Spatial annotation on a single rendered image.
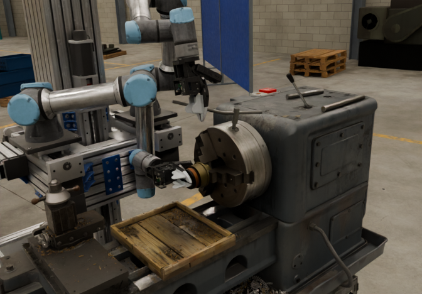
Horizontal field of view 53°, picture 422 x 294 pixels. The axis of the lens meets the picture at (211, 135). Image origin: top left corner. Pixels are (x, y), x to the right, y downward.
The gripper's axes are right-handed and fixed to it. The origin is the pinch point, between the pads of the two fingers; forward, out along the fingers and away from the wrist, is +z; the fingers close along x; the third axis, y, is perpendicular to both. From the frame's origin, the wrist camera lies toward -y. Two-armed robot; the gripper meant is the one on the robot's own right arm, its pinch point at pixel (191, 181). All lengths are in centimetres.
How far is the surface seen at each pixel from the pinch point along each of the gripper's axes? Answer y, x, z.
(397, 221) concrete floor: -209, -109, -28
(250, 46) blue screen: -362, -11, -351
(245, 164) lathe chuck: -15.5, 5.3, 11.1
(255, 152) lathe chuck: -21.7, 8.0, 10.0
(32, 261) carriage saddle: 52, -17, -16
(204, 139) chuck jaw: -12.3, 10.7, -7.6
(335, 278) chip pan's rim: -51, -51, 26
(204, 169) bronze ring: -6.2, 2.8, -0.3
